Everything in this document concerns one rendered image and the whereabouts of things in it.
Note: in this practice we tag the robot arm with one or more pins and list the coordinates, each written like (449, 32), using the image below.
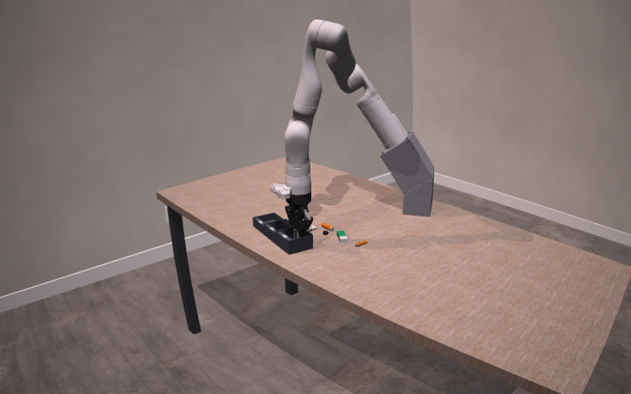
(340, 59)

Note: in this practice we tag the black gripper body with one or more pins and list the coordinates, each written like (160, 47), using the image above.
(300, 202)

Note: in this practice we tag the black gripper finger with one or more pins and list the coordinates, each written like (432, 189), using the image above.
(291, 218)
(305, 223)

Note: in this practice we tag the green and white eraser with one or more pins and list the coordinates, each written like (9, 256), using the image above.
(342, 236)

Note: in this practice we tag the dark grey three-compartment bin rack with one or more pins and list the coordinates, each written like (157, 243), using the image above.
(274, 222)

